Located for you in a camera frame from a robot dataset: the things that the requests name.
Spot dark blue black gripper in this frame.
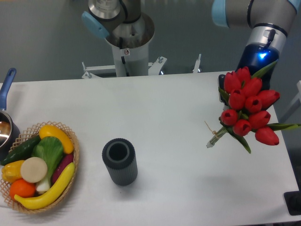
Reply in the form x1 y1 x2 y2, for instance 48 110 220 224
218 44 279 106

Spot red tulip bouquet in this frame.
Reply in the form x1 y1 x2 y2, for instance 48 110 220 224
206 61 301 153

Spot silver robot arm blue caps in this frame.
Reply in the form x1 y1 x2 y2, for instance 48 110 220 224
81 0 301 77

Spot dark grey ribbed vase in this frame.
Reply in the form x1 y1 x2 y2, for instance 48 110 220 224
102 138 138 186

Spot black device at table edge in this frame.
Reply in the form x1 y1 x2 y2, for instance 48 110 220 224
284 191 301 216

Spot purple eggplant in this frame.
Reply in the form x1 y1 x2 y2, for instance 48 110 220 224
51 153 74 184

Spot yellow squash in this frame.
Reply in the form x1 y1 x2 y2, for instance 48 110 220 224
39 125 74 154

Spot green lettuce with white stem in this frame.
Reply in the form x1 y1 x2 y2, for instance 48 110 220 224
31 137 63 194

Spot long yellow banana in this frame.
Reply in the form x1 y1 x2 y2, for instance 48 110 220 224
14 162 75 210

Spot woven wicker basket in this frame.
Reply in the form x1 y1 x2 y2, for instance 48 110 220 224
0 121 79 214

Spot beige round disc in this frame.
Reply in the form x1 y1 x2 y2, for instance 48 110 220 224
20 157 48 183

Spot dark green cucumber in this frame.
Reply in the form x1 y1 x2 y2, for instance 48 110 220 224
0 135 41 166

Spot orange fruit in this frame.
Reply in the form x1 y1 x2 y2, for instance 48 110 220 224
9 179 36 200

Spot yellow bell pepper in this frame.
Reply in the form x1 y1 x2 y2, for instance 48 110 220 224
1 160 25 183

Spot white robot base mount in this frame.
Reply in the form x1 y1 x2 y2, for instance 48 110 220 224
82 43 167 79

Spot blue handled saucepan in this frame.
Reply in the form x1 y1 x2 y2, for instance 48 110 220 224
0 68 20 160

